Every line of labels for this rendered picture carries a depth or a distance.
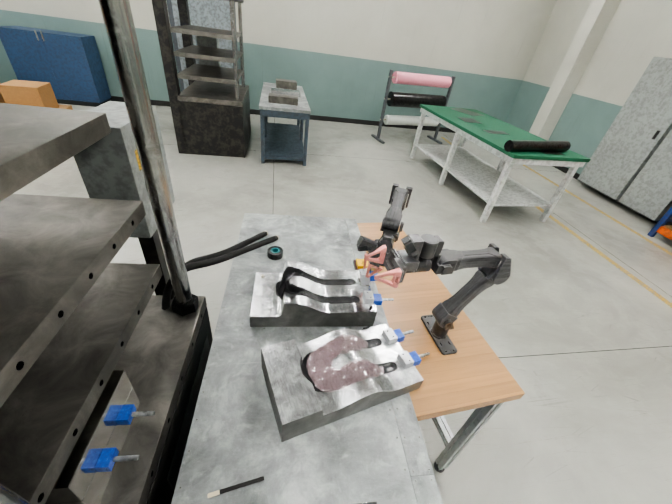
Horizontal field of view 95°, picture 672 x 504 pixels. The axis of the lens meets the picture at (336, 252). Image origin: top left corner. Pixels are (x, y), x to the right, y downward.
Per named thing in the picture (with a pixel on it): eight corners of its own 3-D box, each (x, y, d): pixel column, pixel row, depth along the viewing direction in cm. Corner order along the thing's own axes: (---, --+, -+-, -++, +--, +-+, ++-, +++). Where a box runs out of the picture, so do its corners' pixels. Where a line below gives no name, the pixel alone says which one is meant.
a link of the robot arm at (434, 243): (429, 248, 91) (463, 246, 94) (416, 232, 98) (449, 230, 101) (418, 277, 98) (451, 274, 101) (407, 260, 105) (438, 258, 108)
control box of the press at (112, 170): (210, 347, 202) (164, 106, 116) (199, 390, 179) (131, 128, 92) (174, 347, 199) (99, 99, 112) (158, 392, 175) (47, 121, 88)
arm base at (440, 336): (449, 343, 117) (464, 340, 119) (425, 304, 133) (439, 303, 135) (442, 355, 122) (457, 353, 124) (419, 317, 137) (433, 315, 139)
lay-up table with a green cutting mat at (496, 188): (457, 158, 602) (478, 102, 541) (550, 223, 417) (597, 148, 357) (405, 156, 573) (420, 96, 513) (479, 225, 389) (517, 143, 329)
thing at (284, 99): (299, 130, 622) (302, 79, 568) (307, 166, 473) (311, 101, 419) (264, 127, 608) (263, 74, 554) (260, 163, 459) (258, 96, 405)
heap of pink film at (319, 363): (364, 336, 117) (368, 323, 113) (388, 377, 105) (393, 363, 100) (299, 355, 107) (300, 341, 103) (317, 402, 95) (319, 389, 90)
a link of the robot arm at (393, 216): (403, 225, 122) (414, 181, 141) (380, 219, 123) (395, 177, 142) (396, 246, 131) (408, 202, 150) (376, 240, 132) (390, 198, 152)
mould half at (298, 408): (382, 332, 128) (388, 314, 121) (419, 388, 109) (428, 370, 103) (261, 367, 108) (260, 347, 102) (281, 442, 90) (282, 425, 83)
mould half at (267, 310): (362, 284, 150) (367, 262, 142) (372, 326, 129) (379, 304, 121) (256, 282, 142) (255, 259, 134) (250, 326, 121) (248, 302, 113)
